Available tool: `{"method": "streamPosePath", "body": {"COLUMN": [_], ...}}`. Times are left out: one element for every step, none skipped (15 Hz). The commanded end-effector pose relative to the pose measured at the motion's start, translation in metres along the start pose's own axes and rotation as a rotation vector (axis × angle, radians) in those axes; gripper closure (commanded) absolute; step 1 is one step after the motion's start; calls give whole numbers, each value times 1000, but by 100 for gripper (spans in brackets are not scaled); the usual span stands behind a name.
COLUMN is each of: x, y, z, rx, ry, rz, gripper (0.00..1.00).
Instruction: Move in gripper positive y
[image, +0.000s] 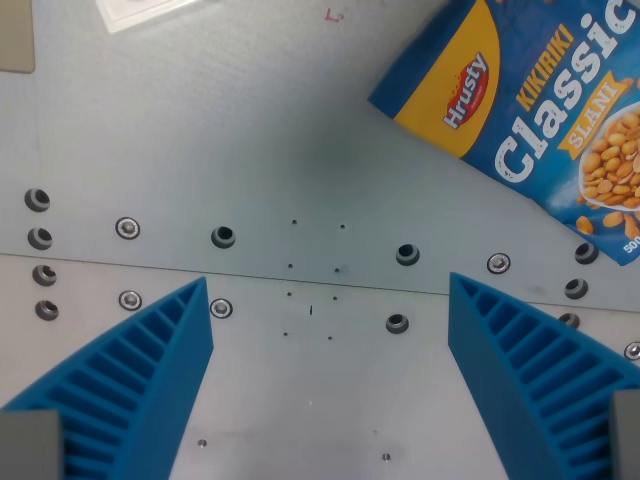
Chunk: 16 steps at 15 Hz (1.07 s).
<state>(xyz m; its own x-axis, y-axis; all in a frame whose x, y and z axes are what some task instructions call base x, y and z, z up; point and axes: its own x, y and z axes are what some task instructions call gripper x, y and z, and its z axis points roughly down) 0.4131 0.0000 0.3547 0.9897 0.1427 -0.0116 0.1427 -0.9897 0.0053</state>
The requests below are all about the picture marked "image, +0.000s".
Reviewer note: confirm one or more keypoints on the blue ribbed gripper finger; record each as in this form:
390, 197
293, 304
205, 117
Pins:
150, 370
500, 360

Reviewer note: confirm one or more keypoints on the silver screw with washer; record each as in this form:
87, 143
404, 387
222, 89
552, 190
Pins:
221, 308
130, 300
634, 350
127, 228
499, 263

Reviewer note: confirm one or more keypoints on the blue Hrusty Classic peanut bag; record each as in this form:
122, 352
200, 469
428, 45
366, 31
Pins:
540, 100

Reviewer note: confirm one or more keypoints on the beige flat pad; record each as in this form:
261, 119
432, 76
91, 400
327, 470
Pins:
15, 35

